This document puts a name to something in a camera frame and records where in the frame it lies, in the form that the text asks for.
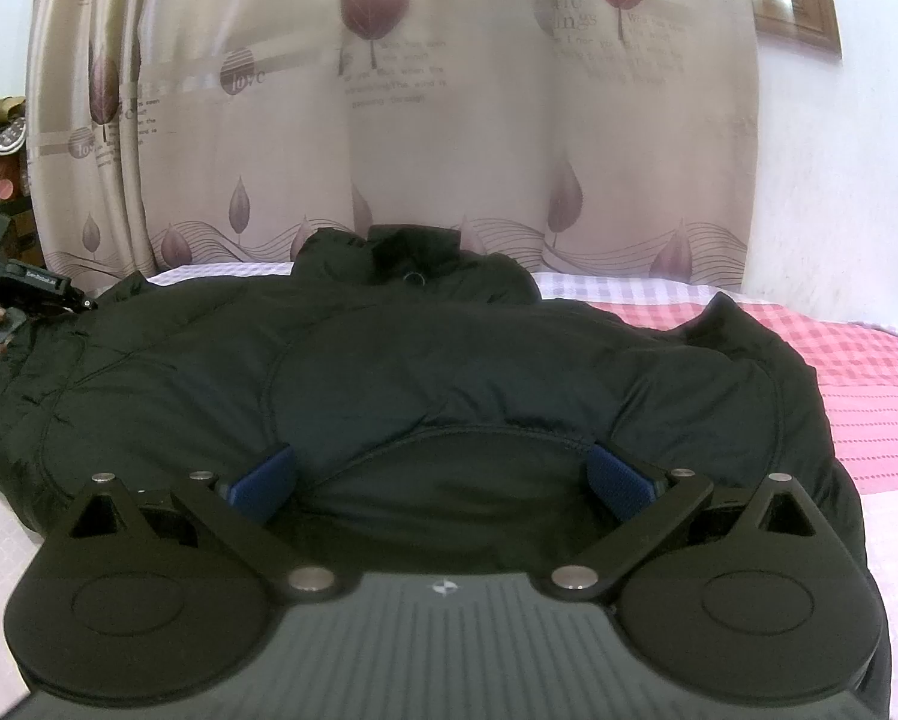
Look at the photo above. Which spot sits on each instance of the black padded jacket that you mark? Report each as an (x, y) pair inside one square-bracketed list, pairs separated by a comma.
[(434, 375)]

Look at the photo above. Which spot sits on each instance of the dark wooden desk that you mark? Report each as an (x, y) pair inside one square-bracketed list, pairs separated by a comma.
[(23, 229)]

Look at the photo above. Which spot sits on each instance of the beige leaf print curtain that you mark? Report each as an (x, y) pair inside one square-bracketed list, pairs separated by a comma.
[(456, 127)]

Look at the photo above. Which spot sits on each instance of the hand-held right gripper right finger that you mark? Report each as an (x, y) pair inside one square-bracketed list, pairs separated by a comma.
[(617, 484)]

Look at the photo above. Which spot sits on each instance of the pink checkered bed sheet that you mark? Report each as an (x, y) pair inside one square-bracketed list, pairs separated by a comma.
[(853, 360)]

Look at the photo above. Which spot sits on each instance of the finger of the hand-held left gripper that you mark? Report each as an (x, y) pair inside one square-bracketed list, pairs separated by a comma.
[(80, 301)]

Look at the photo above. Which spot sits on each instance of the wooden window frame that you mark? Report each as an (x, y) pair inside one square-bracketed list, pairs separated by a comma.
[(808, 15)]

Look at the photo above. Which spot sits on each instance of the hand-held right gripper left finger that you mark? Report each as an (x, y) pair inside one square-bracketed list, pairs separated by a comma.
[(265, 481)]

